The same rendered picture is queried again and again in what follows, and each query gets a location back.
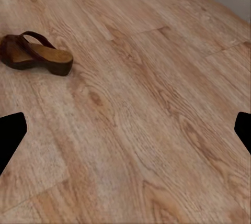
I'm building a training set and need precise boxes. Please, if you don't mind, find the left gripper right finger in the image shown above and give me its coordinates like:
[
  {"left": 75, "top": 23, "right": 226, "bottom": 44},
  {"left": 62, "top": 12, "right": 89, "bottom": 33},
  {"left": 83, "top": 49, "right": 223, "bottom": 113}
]
[{"left": 234, "top": 112, "right": 251, "bottom": 154}]

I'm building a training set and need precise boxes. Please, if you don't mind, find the sandal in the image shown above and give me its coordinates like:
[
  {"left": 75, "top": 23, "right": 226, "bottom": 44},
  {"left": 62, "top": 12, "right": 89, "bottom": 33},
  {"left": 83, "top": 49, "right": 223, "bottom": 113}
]
[{"left": 0, "top": 31, "right": 73, "bottom": 75}]

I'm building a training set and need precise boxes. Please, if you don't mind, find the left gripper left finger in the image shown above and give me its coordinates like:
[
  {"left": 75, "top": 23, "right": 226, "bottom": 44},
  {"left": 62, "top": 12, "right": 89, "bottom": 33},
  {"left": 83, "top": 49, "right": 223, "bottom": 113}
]
[{"left": 0, "top": 112, "right": 27, "bottom": 175}]

